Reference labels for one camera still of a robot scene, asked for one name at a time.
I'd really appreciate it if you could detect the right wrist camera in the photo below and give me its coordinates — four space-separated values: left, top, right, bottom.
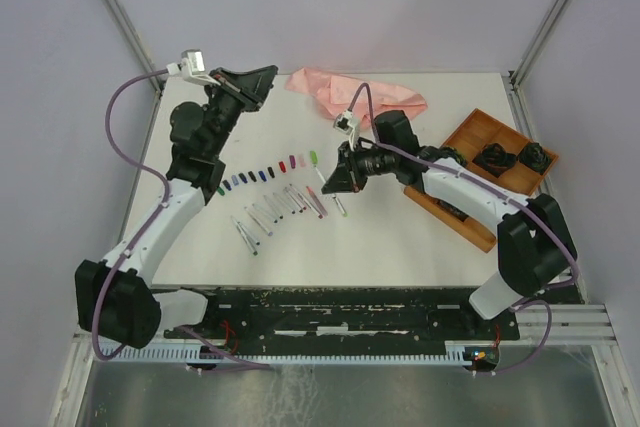
333 110 360 150

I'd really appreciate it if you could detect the aluminium frame post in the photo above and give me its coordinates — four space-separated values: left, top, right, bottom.
509 0 601 88
101 0 156 73

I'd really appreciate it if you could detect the black mounting base plate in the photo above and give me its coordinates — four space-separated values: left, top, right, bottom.
191 287 520 356

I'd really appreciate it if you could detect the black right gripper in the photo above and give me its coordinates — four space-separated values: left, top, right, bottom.
323 138 397 193

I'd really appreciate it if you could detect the aluminium frame post left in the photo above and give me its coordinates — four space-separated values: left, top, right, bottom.
101 0 156 73

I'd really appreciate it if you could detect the white cable duct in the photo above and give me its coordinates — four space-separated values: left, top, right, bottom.
113 342 471 366

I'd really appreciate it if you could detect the green-tipped white pen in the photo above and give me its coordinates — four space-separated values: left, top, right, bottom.
231 217 258 256

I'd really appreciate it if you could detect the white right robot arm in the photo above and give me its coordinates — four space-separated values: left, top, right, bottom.
322 110 577 338

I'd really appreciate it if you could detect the green black coiled bundle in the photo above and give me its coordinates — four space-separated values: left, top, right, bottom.
440 146 468 170

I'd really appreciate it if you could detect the aluminium frame post right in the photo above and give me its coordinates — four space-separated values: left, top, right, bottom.
509 0 601 88

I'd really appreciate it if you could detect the black coiled cable bundle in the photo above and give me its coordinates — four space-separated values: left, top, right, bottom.
517 142 557 174
473 142 517 179

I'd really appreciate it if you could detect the light green capped pen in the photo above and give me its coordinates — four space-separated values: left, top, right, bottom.
332 194 348 218

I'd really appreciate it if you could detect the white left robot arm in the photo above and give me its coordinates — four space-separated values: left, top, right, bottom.
74 65 278 360

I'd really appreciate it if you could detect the pink cloth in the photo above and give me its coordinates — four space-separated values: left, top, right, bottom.
285 66 429 139

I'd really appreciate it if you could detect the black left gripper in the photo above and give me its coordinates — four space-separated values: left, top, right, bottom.
205 65 277 158

